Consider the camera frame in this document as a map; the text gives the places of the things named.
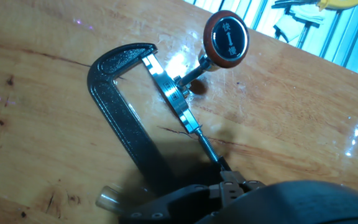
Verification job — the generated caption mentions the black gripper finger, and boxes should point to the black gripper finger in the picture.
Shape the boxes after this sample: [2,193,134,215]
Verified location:
[219,170,266,192]
[119,182,244,224]

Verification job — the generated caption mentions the glossy wooden board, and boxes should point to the glossy wooden board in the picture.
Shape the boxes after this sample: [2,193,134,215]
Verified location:
[0,0,358,224]

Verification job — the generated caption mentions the yellow handled pliers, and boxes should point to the yellow handled pliers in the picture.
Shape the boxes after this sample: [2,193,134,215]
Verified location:
[271,0,358,11]

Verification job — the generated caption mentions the small white paper tag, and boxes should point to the small white paper tag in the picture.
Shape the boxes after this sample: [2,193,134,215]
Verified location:
[273,9,321,43]

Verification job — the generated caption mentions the black C-clamp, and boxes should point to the black C-clamp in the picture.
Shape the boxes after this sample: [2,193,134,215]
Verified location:
[87,42,232,200]

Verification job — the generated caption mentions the chrome lever with brown knob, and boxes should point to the chrome lever with brown knob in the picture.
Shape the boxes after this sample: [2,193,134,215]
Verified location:
[174,10,250,94]

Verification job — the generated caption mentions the wooden handled claw hammer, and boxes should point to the wooden handled claw hammer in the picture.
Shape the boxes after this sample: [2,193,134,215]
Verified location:
[95,185,127,215]

